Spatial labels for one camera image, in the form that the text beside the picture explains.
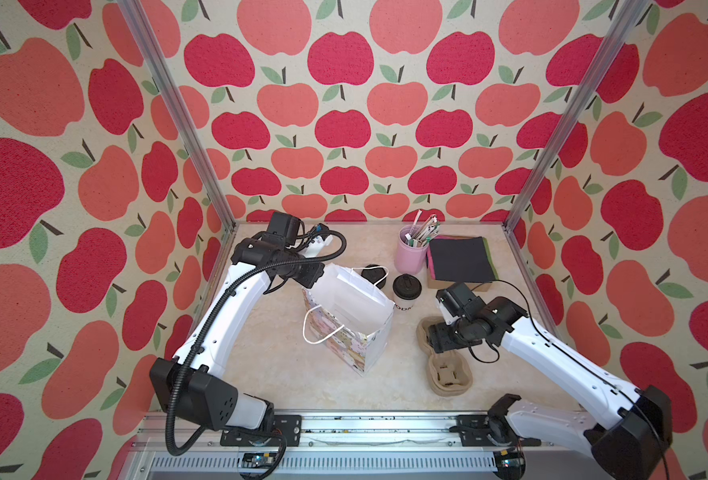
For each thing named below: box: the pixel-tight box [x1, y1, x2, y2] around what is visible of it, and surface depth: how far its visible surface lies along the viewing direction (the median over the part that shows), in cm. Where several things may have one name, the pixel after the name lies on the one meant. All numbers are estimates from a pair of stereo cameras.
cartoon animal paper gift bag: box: [302, 264, 395, 377], surface depth 77 cm
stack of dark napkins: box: [427, 235, 499, 283], surface depth 109 cm
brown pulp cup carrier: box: [416, 316, 473, 397], surface depth 80 cm
